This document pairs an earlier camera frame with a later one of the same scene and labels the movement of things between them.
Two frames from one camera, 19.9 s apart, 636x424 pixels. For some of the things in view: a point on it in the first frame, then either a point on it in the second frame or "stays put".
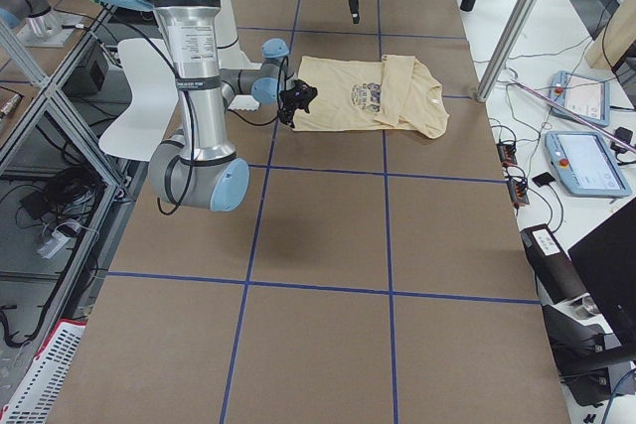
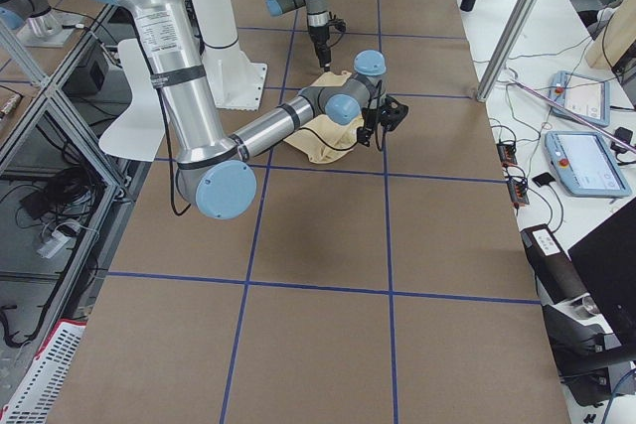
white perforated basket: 35,396 stays put
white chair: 135,133 stays put
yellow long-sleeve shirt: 397,92 -> 322,139
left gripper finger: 354,7 -> 325,63
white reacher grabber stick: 574,116 stays put
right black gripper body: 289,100 -> 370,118
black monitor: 607,257 stays put
